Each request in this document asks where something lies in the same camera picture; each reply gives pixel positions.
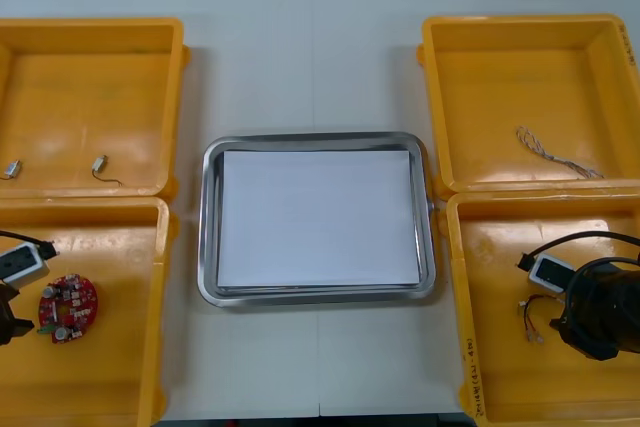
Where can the steel tray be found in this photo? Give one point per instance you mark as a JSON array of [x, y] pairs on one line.
[[207, 247]]

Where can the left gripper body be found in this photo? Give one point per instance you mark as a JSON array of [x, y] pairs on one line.
[[17, 329]]

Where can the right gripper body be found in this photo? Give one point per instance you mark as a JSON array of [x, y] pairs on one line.
[[595, 349]]

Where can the small metal solenoid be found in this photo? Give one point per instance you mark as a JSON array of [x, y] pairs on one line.
[[101, 162], [13, 168]]

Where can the white paper sheet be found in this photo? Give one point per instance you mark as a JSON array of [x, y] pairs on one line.
[[320, 217]]

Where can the round red circuit board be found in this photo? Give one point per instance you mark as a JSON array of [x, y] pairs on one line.
[[70, 307]]

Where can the yellow-orange plastic bin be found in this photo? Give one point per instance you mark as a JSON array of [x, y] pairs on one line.
[[500, 387], [100, 87], [100, 372], [500, 97]]

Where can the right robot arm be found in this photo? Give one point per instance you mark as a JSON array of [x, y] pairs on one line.
[[610, 292]]

